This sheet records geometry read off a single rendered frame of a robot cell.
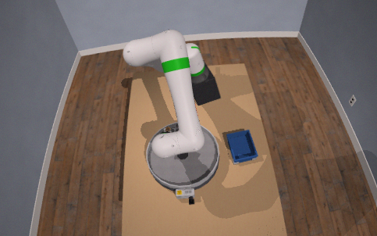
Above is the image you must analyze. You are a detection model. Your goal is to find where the grey round turntable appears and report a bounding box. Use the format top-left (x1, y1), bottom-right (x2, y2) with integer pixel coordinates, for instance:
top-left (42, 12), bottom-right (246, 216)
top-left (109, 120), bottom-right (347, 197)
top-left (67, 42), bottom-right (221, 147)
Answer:
top-left (146, 122), bottom-right (219, 205)

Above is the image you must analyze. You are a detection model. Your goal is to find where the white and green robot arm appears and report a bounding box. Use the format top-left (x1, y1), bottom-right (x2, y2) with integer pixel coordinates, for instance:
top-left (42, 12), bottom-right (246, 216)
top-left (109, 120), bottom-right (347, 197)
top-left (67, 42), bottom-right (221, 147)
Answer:
top-left (123, 30), bottom-right (209, 158)

